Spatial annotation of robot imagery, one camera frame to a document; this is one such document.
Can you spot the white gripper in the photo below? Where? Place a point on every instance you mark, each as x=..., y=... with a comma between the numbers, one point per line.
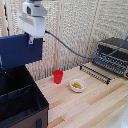
x=31, y=25

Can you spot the dark blue book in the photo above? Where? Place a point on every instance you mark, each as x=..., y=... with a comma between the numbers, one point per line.
x=18, y=51

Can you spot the red plastic cup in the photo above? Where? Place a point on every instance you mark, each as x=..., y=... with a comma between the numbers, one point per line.
x=58, y=76

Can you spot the black fabric storage case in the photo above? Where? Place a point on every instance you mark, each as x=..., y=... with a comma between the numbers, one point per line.
x=18, y=96

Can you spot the yellow food pieces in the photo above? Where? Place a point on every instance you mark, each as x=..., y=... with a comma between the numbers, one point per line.
x=77, y=85

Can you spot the white bowl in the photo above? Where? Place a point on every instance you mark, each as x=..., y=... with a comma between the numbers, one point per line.
x=78, y=86

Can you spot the black toaster oven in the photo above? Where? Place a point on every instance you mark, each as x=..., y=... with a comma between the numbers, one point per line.
x=113, y=56

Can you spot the wooden screen post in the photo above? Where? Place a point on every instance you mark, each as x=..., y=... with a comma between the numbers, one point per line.
x=59, y=33

